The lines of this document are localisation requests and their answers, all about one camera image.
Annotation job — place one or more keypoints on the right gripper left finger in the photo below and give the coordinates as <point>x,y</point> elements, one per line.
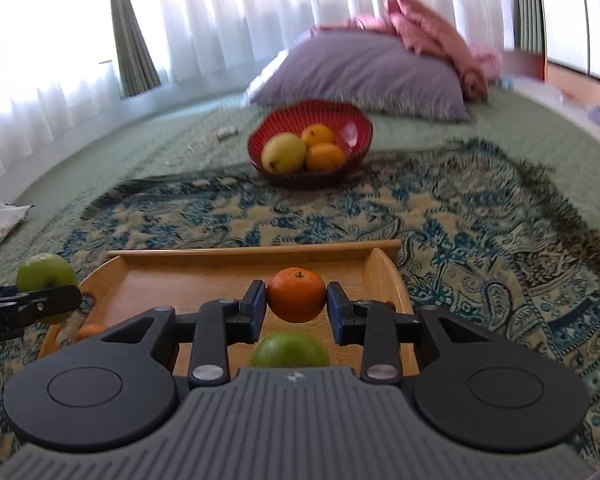
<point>211,330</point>

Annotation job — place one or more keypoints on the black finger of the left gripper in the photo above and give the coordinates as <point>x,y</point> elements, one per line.
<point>19,310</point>

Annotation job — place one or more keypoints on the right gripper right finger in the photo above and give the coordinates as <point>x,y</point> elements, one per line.
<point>381,332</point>

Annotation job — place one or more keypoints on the small green apple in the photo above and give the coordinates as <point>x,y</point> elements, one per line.
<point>44,271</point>

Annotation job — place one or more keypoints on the small orange tangerine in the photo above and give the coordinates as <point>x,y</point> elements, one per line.
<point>296,295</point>

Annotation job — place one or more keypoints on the large green apple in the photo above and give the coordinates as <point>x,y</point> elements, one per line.
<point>289,350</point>

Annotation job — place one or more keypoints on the large orange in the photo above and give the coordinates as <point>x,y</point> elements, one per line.
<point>88,330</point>

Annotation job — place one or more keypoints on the wooden serving tray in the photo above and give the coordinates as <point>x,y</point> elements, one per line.
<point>133,281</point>

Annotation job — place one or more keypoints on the patterned teal beige throw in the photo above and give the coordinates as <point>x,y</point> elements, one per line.
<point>482,235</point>

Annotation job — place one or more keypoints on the yellow mango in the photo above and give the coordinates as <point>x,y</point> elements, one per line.
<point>283,154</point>

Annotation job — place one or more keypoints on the green quilted bedspread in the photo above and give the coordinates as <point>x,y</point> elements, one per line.
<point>213,133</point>

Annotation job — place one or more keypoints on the red fruit bowl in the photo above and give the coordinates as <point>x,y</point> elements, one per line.
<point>353,134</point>

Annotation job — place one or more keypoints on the orange in bowl rear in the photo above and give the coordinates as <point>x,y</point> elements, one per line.
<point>316,134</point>

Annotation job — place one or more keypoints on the purple pillow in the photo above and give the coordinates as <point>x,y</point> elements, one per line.
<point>371,71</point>

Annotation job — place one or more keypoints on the green curtain left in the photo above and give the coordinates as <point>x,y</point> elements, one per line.
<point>137,72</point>

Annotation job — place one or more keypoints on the green curtain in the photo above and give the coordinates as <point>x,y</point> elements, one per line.
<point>137,72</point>
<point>529,26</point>

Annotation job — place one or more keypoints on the white sheer curtain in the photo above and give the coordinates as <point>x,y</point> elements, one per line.
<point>58,60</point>

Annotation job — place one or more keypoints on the pink blanket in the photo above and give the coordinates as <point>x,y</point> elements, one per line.
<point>423,32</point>

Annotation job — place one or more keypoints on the green curtain right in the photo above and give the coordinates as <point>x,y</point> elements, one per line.
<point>529,26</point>

